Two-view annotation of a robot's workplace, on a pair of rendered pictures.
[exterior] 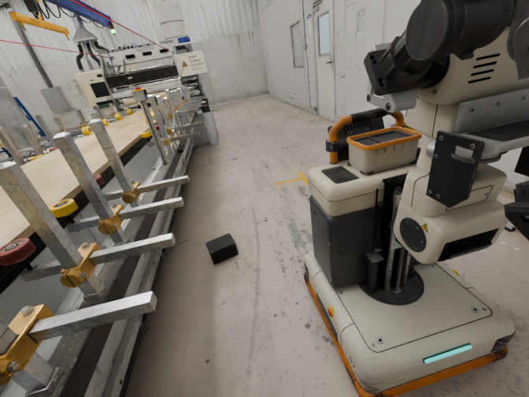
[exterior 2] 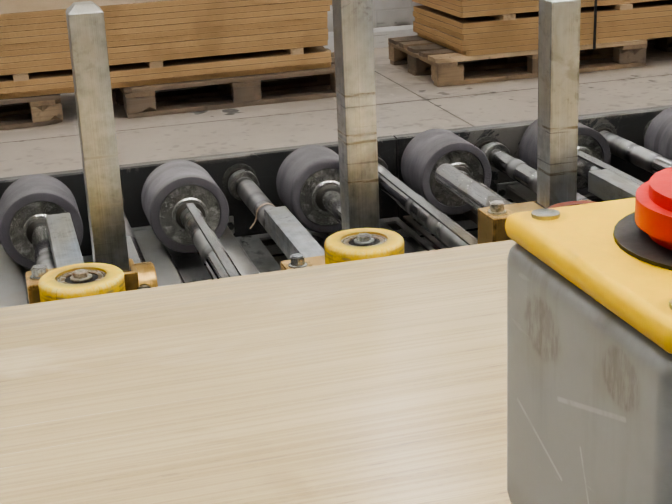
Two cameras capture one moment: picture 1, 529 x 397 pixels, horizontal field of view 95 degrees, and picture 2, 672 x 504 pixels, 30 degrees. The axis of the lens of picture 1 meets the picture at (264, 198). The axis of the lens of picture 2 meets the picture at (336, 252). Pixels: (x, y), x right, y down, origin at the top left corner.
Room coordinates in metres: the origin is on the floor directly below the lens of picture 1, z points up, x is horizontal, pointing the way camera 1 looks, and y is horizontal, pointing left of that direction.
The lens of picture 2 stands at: (1.68, 0.47, 1.30)
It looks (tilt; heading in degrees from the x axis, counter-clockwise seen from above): 19 degrees down; 81
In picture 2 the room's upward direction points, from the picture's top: 3 degrees counter-clockwise
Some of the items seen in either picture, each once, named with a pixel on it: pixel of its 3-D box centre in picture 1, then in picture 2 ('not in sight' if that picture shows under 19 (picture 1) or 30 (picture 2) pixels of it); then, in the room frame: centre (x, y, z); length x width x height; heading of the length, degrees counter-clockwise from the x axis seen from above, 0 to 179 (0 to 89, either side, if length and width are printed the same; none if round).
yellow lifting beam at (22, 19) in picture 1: (43, 24); not in sight; (6.37, 3.76, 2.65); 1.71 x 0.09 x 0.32; 6
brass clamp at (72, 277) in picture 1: (82, 264); not in sight; (0.59, 0.57, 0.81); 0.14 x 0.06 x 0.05; 6
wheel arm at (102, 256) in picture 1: (102, 257); not in sight; (0.61, 0.52, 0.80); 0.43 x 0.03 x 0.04; 96
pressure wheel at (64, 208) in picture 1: (68, 216); not in sight; (0.84, 0.74, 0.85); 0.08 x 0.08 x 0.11
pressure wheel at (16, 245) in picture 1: (23, 260); not in sight; (0.59, 0.71, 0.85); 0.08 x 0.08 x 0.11
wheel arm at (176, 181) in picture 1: (144, 189); not in sight; (1.11, 0.57, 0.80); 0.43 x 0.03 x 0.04; 96
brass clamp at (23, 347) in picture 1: (18, 342); not in sight; (0.34, 0.54, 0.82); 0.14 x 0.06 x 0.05; 6
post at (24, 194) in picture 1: (61, 246); not in sight; (0.56, 0.56, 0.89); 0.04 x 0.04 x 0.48; 6
